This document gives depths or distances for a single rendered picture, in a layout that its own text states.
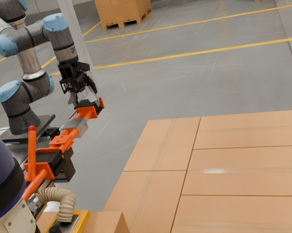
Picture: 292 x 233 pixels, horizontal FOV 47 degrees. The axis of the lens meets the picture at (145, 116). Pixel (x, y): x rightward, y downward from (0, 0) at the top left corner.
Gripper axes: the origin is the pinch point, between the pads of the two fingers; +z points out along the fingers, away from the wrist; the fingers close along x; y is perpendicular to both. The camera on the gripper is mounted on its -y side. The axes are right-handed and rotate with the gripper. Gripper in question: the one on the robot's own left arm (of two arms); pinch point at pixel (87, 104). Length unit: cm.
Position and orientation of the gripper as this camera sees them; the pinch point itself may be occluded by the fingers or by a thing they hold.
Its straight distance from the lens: 133.6
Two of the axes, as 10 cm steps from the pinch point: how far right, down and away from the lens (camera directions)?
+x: 9.4, -0.7, -3.4
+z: 2.3, 8.6, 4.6
